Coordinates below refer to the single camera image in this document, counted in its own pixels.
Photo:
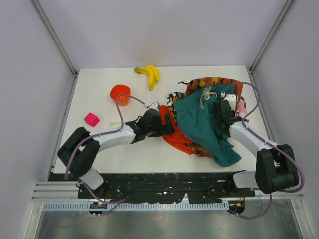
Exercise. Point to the yellow banana bunch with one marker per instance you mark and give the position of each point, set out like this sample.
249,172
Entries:
152,72

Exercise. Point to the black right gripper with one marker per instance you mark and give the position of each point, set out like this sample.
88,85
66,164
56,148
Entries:
222,109

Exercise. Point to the pink cube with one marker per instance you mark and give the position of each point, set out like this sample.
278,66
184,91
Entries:
91,119

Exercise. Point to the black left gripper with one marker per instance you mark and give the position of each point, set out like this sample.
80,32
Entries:
162,125

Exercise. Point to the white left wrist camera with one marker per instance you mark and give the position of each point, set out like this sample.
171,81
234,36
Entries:
155,106

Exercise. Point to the orange shorts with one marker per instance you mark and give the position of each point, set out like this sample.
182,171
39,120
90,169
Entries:
176,140

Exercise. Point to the orange plastic cup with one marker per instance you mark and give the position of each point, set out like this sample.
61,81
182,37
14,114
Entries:
120,92

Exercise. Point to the pink navy patterned cloth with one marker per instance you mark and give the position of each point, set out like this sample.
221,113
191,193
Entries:
241,108

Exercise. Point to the white slotted cable duct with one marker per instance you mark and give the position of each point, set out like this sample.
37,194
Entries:
89,206

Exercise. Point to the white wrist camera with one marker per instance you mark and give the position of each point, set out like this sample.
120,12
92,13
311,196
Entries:
155,106
231,98

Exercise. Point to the teal green shorts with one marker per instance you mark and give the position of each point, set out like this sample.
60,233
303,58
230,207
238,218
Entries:
196,119

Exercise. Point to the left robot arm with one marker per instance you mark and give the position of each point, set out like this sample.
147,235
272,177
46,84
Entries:
79,151

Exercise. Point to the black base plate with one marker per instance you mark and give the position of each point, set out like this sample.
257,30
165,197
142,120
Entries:
169,188

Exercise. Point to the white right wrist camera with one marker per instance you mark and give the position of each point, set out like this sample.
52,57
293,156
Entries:
231,98

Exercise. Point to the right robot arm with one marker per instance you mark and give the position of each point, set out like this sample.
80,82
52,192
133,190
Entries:
275,168

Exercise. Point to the black orange white patterned cloth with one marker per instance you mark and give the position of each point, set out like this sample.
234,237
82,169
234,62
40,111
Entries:
171,98

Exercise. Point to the orange camouflage cloth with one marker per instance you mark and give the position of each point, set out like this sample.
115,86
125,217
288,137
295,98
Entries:
199,83

